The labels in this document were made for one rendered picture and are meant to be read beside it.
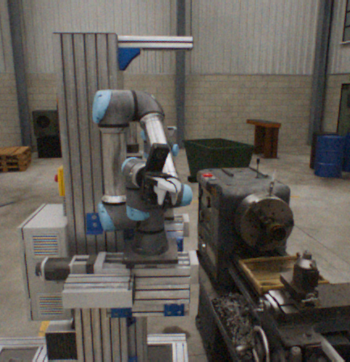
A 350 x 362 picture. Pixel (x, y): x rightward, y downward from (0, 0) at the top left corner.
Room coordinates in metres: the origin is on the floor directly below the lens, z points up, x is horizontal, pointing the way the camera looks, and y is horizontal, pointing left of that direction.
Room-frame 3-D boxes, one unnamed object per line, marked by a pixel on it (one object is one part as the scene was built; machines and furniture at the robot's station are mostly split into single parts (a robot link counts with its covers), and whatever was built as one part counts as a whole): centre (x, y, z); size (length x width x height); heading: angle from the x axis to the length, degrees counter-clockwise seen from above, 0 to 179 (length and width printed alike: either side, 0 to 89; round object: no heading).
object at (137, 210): (1.09, 0.10, 1.46); 0.11 x 0.08 x 0.11; 113
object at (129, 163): (1.08, 0.12, 1.56); 0.11 x 0.08 x 0.09; 23
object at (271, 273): (1.67, -0.56, 0.89); 0.36 x 0.30 x 0.04; 99
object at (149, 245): (1.38, 0.10, 1.21); 0.15 x 0.15 x 0.10
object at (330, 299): (1.32, -0.60, 0.95); 0.43 x 0.17 x 0.05; 99
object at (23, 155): (8.68, 4.11, 0.22); 1.25 x 0.86 x 0.44; 13
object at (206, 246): (2.30, -0.43, 0.43); 0.60 x 0.48 x 0.86; 9
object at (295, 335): (1.27, -0.62, 0.90); 0.47 x 0.30 x 0.06; 99
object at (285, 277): (1.34, -0.53, 0.99); 0.20 x 0.10 x 0.05; 9
